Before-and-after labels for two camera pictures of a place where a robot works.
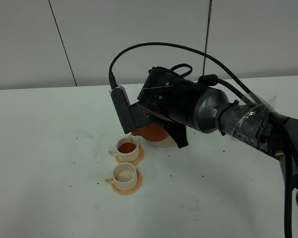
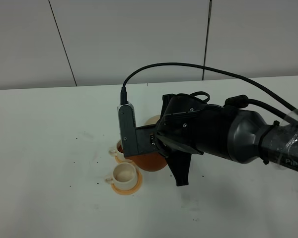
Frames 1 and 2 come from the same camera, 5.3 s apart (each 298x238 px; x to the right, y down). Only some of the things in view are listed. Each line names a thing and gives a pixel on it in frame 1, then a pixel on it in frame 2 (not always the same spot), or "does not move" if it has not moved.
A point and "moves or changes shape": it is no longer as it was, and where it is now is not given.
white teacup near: (124, 176) does not move
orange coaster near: (132, 191) does not move
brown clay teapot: (153, 132) moves or changes shape
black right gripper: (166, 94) to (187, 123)
